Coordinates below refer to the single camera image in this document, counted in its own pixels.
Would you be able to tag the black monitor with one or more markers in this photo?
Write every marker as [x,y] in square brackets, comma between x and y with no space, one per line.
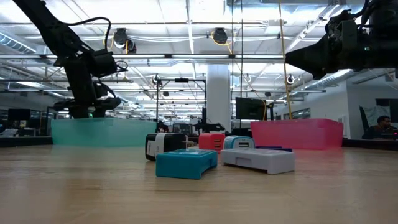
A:
[250,109]

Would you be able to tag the white building pillar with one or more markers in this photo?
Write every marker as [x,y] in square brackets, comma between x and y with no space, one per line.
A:
[218,99]

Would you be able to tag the green translucent plastic bin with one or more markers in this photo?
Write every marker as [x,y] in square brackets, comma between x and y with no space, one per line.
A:
[104,133]

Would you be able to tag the person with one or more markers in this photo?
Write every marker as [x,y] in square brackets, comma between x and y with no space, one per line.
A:
[384,127]

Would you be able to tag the teal small box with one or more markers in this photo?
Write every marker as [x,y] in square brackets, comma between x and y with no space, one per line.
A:
[183,166]

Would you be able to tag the white small box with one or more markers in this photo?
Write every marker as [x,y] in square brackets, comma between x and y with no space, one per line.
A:
[258,160]

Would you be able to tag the black background robot arm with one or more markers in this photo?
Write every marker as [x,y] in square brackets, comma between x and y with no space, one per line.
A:
[205,126]

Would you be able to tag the black background rig frame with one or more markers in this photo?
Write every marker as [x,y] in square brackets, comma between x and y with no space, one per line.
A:
[182,80]

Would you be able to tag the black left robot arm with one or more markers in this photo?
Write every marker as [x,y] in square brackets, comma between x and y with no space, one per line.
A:
[46,21]

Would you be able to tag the red USB charger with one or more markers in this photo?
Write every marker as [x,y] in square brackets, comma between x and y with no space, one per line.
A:
[211,141]

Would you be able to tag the dark blue small box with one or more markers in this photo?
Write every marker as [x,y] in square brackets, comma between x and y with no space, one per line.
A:
[276,148]

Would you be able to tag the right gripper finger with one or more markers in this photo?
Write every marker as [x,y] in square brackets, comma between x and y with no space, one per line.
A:
[311,59]

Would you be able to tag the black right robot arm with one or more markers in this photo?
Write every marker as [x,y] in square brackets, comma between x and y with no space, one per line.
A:
[385,12]

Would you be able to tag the black charger with white label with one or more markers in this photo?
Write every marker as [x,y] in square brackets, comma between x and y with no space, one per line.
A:
[171,141]

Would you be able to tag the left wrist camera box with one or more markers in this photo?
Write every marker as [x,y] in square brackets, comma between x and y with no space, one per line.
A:
[104,63]

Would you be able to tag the red translucent plastic bin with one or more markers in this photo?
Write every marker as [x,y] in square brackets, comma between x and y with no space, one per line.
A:
[298,133]

